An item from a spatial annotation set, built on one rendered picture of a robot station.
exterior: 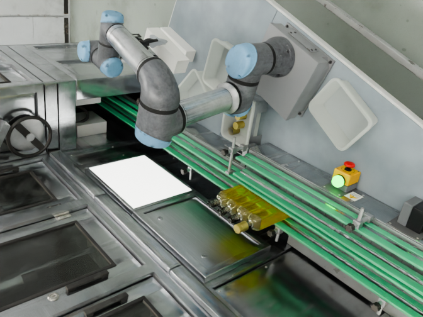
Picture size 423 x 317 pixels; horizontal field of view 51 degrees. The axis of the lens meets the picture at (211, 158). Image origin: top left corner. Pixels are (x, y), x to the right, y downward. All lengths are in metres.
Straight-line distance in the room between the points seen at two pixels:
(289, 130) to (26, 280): 1.14
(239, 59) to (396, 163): 0.64
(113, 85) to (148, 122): 1.11
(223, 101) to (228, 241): 0.56
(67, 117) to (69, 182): 0.38
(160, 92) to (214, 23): 0.94
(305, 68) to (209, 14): 0.68
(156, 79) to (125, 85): 1.17
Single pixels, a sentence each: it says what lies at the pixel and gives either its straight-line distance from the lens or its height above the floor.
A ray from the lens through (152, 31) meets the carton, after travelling 1.91.
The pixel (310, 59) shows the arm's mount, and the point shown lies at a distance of 1.64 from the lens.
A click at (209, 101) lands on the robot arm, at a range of 1.47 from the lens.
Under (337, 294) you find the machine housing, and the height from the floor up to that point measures 0.94.
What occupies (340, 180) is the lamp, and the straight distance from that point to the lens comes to 1.64.
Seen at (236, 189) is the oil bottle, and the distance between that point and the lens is 1.78.
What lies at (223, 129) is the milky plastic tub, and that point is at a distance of 2.02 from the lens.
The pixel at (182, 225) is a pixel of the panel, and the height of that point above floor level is 1.20.
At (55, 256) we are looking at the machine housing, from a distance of 1.71.
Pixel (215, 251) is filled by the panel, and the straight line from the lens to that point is 1.69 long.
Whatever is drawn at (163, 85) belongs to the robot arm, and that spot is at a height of 1.45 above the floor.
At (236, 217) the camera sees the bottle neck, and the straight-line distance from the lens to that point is 1.65.
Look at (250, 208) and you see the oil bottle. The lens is 1.68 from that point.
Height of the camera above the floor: 2.16
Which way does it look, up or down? 39 degrees down
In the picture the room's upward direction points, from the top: 105 degrees counter-clockwise
